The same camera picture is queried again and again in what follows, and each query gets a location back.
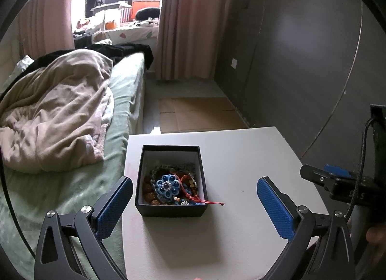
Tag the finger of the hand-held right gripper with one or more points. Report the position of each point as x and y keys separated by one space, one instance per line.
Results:
x=339 y=172
x=316 y=176

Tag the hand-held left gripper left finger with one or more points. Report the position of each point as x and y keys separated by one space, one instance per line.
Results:
x=113 y=207

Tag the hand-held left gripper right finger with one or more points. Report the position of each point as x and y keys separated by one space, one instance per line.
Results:
x=276 y=207

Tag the black jewelry box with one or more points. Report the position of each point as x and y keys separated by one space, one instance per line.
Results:
x=169 y=209

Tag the person's right hand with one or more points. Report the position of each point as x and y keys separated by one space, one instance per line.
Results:
x=377 y=233

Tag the green bed mattress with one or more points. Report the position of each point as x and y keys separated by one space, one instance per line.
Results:
x=126 y=96

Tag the beige blanket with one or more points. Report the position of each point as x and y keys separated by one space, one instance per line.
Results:
x=54 y=108

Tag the flattened cardboard sheets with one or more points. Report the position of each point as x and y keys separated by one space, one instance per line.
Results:
x=199 y=114

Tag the black clothes pile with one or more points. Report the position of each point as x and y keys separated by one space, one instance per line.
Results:
x=129 y=49

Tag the leaf print white quilt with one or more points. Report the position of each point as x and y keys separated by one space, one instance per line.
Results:
x=132 y=33

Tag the pink curtain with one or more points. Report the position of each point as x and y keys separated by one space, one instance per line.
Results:
x=45 y=24
x=190 y=24

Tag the black bag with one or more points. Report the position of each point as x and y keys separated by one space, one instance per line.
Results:
x=147 y=13

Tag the orange box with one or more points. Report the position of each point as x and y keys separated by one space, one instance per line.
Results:
x=146 y=4

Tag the white wall socket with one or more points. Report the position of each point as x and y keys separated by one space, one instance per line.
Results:
x=234 y=62

